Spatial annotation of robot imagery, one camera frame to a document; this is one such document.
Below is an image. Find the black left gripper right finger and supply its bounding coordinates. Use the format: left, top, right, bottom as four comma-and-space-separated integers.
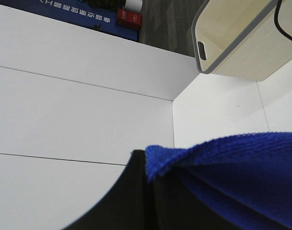
153, 167, 287, 230

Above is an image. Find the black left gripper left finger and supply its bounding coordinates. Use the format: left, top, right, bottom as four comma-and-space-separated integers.
66, 150, 158, 230

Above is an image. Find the blue towel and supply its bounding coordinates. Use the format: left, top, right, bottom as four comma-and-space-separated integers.
145, 132, 292, 230

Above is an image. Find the beige storage bin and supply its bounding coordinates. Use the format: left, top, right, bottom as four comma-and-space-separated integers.
191, 0, 292, 81

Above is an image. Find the red box on floor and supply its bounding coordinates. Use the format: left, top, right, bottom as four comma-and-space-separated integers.
116, 8, 142, 31

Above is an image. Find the white cylinder on floor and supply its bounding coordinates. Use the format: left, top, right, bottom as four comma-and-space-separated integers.
124, 0, 143, 13

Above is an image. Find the blue banner with text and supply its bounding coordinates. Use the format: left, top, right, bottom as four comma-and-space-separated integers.
0, 0, 139, 42

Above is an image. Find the black cable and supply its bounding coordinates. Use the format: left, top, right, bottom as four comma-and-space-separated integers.
274, 0, 292, 46

